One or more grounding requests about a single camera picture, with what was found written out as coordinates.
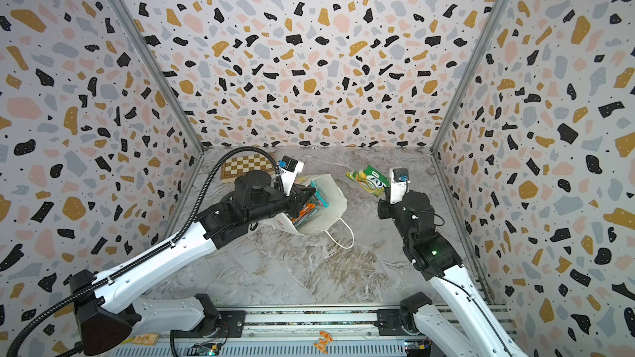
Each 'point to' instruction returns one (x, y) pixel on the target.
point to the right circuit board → (421, 348)
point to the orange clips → (322, 344)
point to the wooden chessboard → (237, 165)
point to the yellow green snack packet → (370, 179)
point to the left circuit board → (207, 349)
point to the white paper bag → (323, 217)
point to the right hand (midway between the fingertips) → (387, 186)
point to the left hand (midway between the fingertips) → (318, 190)
